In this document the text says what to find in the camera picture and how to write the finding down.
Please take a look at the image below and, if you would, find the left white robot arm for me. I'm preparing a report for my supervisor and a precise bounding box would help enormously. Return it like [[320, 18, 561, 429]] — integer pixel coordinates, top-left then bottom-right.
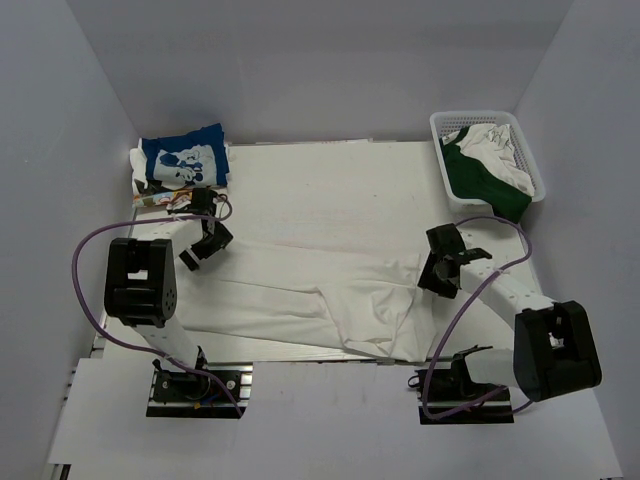
[[104, 188, 233, 399]]

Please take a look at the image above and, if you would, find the dark green t-shirt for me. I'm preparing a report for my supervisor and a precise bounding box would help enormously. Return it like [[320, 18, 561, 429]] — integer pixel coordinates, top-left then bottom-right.
[[440, 144, 531, 223]]

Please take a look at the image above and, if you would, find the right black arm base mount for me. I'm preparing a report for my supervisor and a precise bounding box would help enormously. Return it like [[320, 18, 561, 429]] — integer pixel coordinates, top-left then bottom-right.
[[407, 369, 514, 425]]

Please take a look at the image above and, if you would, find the white Coca-Cola print t-shirt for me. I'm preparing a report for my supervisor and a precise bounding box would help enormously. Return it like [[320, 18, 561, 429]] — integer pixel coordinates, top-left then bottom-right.
[[176, 240, 437, 362]]

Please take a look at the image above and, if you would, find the colourful cartoon print folded shirt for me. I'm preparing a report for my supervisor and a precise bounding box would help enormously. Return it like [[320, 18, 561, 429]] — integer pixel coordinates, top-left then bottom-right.
[[133, 188, 193, 208]]

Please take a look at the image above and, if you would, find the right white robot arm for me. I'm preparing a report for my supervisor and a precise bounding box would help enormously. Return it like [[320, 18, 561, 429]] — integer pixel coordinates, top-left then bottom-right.
[[418, 224, 603, 402]]

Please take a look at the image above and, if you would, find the white plastic mesh basket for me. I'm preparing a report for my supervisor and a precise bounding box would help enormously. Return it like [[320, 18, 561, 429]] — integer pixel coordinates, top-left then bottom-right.
[[429, 110, 546, 214]]

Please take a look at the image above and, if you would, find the white printed t-shirt in basket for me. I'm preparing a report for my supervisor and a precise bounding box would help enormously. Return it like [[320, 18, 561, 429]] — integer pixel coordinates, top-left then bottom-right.
[[441, 123, 535, 197]]

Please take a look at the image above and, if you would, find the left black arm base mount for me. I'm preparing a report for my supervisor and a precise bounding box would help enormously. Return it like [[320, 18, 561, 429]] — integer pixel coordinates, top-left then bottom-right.
[[146, 364, 253, 419]]

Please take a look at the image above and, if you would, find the blue cartoon print t-shirt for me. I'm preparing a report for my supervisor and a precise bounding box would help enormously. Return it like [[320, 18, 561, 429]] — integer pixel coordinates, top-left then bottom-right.
[[139, 123, 230, 190]]

